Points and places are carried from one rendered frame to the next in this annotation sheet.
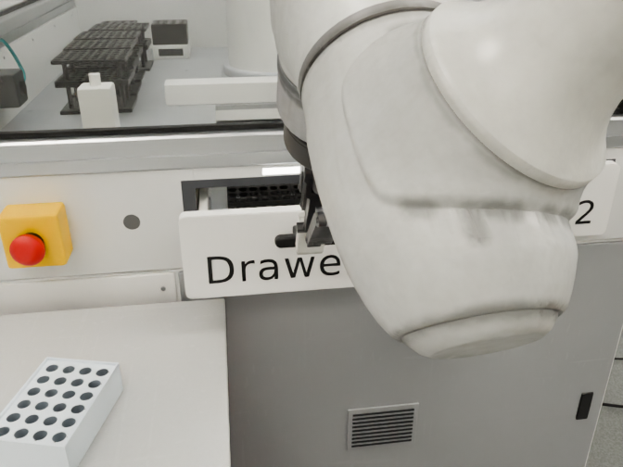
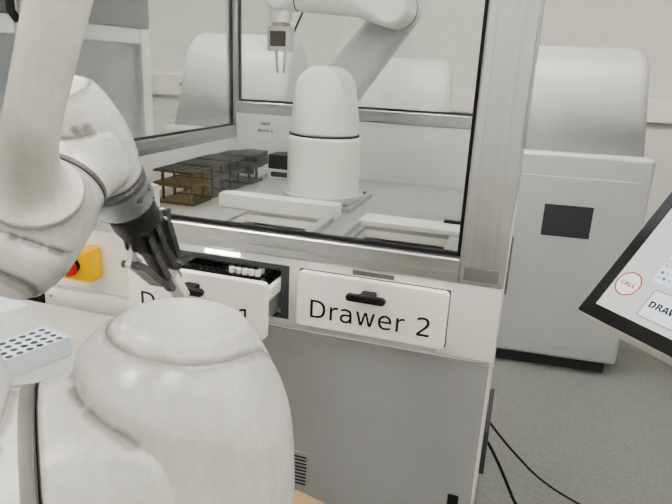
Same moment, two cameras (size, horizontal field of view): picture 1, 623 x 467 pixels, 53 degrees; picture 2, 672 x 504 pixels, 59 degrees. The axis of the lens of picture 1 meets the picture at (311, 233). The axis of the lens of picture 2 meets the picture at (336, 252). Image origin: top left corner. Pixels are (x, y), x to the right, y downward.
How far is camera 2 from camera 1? 0.70 m
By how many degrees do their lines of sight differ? 25
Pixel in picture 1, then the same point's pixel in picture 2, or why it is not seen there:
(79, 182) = (108, 236)
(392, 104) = not seen: outside the picture
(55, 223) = (85, 256)
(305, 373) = not seen: hidden behind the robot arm
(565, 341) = (427, 438)
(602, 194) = (435, 315)
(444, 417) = (331, 474)
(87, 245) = (110, 275)
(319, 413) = not seen: hidden behind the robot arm
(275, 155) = (211, 240)
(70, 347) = (73, 329)
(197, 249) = (136, 284)
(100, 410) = (44, 355)
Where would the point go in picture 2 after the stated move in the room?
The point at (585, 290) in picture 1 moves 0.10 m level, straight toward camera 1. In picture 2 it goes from (439, 397) to (401, 412)
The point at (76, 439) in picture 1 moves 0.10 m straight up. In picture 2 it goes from (16, 361) to (9, 308)
